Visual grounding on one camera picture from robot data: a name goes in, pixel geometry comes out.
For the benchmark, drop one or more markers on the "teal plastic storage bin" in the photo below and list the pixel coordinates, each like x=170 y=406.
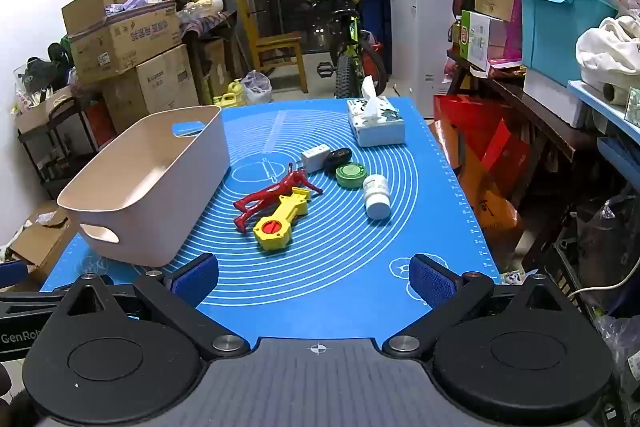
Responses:
x=555 y=37

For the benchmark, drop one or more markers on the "pink plastic basket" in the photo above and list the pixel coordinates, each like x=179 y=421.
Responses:
x=165 y=187

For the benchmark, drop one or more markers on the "large plain cardboard box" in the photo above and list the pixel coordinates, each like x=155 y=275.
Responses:
x=155 y=87

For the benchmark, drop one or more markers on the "wooden chair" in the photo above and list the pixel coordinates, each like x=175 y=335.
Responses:
x=277 y=44

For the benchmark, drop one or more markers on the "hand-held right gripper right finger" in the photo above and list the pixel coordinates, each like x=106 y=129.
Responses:
x=430 y=279

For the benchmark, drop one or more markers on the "yellow toy tool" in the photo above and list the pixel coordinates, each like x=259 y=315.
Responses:
x=287 y=207

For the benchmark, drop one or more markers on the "white pill bottle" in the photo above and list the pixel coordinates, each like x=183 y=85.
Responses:
x=377 y=202

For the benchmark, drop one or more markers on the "white chest freezer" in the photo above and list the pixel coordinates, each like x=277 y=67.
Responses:
x=420 y=52

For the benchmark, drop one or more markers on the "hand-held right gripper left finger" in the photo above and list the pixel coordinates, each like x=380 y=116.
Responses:
x=197 y=279

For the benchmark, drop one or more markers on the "red toy figure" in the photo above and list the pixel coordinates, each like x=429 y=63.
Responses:
x=260 y=199

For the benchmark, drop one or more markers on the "light blue shelf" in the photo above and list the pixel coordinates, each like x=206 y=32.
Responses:
x=612 y=104

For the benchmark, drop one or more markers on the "dark green bag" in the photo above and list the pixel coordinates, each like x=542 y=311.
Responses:
x=47 y=69

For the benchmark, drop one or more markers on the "translucent plastic bag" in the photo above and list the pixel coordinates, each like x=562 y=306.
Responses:
x=257 y=88

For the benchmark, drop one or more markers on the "green white carton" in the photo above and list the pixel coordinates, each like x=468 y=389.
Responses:
x=475 y=39

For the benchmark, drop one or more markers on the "small beige cardboard box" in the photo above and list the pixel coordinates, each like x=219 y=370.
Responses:
x=40 y=107

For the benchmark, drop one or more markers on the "flat open cardboard box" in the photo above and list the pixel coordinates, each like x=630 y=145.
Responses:
x=42 y=242

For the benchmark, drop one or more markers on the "yellow oil jug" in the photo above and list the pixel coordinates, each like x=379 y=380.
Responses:
x=230 y=97

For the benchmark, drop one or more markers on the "white tissue box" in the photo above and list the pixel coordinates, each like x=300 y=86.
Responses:
x=380 y=127

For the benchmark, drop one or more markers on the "black green bicycle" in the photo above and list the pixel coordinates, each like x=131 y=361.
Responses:
x=347 y=72

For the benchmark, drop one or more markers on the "blue silicone baking mat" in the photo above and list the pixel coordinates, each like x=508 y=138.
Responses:
x=350 y=257

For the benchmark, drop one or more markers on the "black shelf cart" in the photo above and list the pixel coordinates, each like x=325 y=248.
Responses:
x=55 y=147

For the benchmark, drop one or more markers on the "white foam box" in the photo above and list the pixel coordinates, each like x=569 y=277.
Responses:
x=550 y=99

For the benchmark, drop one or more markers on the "open printed cardboard box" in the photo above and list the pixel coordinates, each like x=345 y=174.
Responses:
x=125 y=42

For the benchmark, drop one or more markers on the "pink gift box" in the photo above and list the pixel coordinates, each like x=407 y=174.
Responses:
x=505 y=42

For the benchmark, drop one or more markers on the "white charger plug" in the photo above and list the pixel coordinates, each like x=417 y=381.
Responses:
x=315 y=158

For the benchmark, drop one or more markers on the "black key fob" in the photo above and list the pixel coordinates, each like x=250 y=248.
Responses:
x=337 y=155

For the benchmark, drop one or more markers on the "red paper bag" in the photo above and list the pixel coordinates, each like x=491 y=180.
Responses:
x=480 y=147

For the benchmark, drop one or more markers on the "white cloth bundle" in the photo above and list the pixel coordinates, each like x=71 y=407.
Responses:
x=610 y=52

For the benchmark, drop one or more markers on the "dark wooden side table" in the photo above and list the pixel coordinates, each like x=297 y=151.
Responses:
x=535 y=112

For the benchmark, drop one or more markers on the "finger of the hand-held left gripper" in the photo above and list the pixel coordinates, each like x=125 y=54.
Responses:
x=10 y=274

